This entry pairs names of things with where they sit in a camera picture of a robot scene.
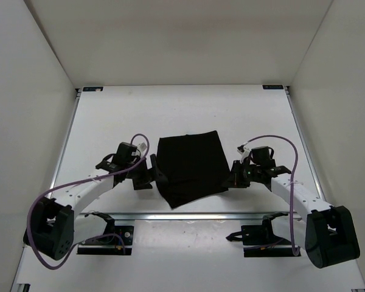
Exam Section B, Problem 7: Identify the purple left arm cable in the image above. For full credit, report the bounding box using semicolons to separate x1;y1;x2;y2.
27;133;150;271

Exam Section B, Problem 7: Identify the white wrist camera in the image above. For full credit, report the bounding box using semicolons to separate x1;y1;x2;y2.
137;142;148;157
237;142;251;164

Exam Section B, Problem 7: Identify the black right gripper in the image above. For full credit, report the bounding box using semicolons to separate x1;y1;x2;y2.
221;160;260;189

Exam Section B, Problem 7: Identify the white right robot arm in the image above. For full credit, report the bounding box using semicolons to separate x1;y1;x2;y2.
224;145;360;268

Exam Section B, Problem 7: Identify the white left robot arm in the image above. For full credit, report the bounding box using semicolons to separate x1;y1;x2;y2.
23;142;168;260

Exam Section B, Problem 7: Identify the black skirt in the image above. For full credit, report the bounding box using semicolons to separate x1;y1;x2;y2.
156;130;230;209

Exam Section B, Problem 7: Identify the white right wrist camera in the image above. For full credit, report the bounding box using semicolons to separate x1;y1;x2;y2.
237;142;251;164

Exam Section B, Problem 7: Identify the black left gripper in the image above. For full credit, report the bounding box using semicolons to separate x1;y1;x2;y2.
127;153;169;190

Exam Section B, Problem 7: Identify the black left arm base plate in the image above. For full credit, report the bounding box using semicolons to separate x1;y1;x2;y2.
77;212;134;256

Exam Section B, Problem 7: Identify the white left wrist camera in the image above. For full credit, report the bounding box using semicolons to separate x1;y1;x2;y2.
137;142;148;157

